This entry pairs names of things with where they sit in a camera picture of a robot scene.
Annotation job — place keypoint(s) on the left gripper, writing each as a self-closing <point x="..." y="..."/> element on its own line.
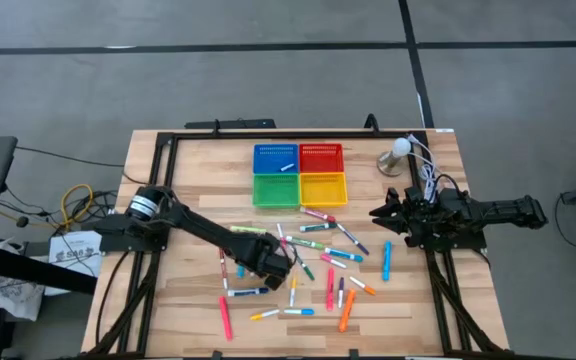
<point x="263" y="257"/>

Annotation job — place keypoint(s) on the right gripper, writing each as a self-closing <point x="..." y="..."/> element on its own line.
<point x="423" y="217"/>

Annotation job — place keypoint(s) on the small yellow cap marker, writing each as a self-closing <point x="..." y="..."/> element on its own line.
<point x="264" y="314"/>
<point x="293" y="292"/>

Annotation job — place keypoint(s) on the thin green marker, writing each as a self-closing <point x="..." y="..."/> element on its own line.
<point x="305" y="267"/>

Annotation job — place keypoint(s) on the thin pink marker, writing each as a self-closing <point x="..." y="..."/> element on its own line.
<point x="280" y="232"/>

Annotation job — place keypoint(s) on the small blue cap marker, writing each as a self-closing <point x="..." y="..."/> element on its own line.
<point x="299" y="311"/>

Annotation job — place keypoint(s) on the thin purple marker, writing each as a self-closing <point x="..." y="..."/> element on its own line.
<point x="353" y="239"/>

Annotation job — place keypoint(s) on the small pink cap marker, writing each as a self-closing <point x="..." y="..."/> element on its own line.
<point x="333" y="261"/>

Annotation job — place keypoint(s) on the thin red marker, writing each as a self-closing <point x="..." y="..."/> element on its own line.
<point x="223" y="270"/>

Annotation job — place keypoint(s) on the small purple cap marker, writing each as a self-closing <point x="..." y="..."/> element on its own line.
<point x="340" y="292"/>

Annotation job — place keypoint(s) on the orange highlighter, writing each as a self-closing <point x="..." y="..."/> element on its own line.
<point x="347" y="310"/>

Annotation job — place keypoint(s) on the small white marker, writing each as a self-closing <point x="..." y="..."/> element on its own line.
<point x="287" y="167"/>

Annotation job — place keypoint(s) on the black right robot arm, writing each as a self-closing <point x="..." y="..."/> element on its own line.
<point x="498" y="212"/>

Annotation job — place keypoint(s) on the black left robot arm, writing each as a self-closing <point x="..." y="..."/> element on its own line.
<point x="198" y="227"/>

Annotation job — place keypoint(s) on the dark blue Expo marker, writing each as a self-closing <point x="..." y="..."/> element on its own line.
<point x="248" y="292"/>

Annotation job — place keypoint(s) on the dark green Expo marker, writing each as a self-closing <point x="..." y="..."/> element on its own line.
<point x="318" y="227"/>

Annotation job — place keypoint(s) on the pink Expo marker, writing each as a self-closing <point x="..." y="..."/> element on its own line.
<point x="318" y="215"/>

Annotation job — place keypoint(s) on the brass lamp with white bulb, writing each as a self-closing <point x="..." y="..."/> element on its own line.
<point x="401" y="146"/>

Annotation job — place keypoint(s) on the yellow plastic basket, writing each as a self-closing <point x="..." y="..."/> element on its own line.
<point x="323" y="190"/>

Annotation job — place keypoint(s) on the green plastic basket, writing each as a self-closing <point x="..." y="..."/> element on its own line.
<point x="275" y="191"/>

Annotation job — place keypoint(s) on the red plastic basket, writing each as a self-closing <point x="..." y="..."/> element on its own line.
<point x="320" y="159"/>

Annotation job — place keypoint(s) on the white sticker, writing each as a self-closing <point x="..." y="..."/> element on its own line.
<point x="445" y="130"/>

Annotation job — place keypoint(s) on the blue plastic basket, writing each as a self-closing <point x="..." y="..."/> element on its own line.
<point x="268" y="157"/>

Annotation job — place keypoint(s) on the black power strip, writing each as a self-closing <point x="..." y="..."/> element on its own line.
<point x="248" y="123"/>

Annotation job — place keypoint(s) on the white printed paper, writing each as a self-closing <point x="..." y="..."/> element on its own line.
<point x="75" y="257"/>

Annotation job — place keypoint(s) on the black beam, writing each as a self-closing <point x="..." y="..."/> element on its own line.
<point x="33" y="270"/>

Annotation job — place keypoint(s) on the white plastic bag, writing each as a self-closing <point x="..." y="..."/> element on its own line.
<point x="15" y="300"/>

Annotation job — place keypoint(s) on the black curved bracket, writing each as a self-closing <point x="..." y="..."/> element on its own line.
<point x="370" y="116"/>

